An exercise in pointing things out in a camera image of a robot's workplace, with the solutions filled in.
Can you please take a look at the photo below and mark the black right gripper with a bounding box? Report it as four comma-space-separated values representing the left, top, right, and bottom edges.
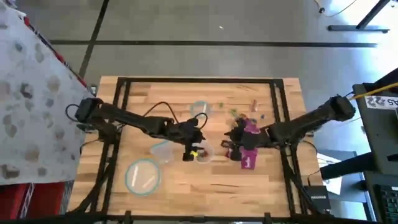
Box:
221, 119, 275, 162

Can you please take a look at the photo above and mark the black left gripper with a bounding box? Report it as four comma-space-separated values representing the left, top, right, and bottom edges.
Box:
173, 117, 206, 162

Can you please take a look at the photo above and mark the small clear plastic container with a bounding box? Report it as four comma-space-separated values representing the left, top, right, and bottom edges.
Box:
194, 141, 215, 164

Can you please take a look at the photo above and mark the small teal-rimmed clear lid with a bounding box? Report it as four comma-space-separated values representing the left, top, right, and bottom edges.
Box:
190, 100, 212, 119

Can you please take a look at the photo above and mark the medium clear plastic container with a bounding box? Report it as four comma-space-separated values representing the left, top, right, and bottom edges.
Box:
149, 139, 175, 165

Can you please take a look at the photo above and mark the medium teal-rimmed clear lid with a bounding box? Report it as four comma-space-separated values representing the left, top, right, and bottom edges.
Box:
149, 139, 171, 156

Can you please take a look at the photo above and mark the large clear bowl, teal rim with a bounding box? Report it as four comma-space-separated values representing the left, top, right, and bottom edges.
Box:
124, 157, 162, 197

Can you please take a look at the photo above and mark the black power box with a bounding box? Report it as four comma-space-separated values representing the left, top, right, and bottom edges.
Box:
303, 185, 332, 211

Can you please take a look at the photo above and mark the white paper sheet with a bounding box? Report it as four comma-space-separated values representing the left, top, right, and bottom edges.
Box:
317, 153, 343, 195

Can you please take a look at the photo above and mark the dark grey desk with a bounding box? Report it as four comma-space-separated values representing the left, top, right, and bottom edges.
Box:
320, 67, 398, 224

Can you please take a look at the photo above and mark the white paper label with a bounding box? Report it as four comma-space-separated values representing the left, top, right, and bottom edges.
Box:
364, 95, 398, 110

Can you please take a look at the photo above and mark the red black rod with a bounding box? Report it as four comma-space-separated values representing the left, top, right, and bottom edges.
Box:
23, 16, 90, 88

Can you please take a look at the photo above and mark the red box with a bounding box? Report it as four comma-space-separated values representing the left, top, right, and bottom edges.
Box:
0, 182, 67, 222

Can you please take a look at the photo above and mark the black floor stand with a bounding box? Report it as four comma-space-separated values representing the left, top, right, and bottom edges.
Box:
328, 0, 391, 34

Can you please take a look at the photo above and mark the black keyboard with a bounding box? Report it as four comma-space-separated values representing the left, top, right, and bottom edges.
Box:
374, 185, 398, 223

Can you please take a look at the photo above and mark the white speckled cloth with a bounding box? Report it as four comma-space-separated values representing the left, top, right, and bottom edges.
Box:
0, 0, 96, 186

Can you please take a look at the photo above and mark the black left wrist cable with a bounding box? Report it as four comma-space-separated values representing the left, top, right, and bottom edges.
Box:
143, 101, 208, 130

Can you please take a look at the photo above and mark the yellow cable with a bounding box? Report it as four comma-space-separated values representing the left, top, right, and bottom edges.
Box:
348, 82, 398, 101

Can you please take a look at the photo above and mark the thin floor cord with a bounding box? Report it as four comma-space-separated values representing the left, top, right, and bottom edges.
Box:
313, 0, 358, 18

